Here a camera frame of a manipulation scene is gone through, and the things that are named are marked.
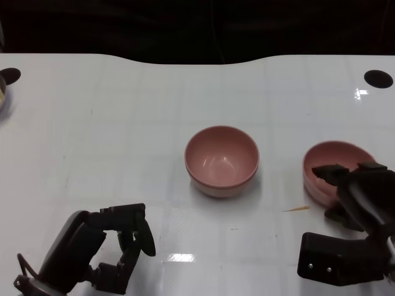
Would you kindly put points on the metal bowl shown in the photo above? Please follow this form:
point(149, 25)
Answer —
point(2, 92)

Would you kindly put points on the thin orange sliver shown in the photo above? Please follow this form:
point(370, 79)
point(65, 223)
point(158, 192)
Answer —
point(296, 208)

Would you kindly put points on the black round table grommet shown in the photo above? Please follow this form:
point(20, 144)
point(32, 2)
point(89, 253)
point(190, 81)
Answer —
point(378, 79)
point(10, 75)

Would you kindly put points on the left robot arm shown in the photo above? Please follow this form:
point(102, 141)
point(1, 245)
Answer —
point(37, 285)

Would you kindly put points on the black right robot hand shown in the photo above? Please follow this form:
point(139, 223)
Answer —
point(367, 197)

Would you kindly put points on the pink plastic bowl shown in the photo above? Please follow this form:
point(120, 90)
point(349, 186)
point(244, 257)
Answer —
point(220, 157)
point(333, 154)
point(222, 191)

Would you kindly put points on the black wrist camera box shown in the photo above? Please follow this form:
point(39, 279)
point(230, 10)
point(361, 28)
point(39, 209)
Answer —
point(333, 259)

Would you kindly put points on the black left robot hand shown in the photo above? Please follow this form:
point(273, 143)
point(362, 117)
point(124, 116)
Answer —
point(74, 243)

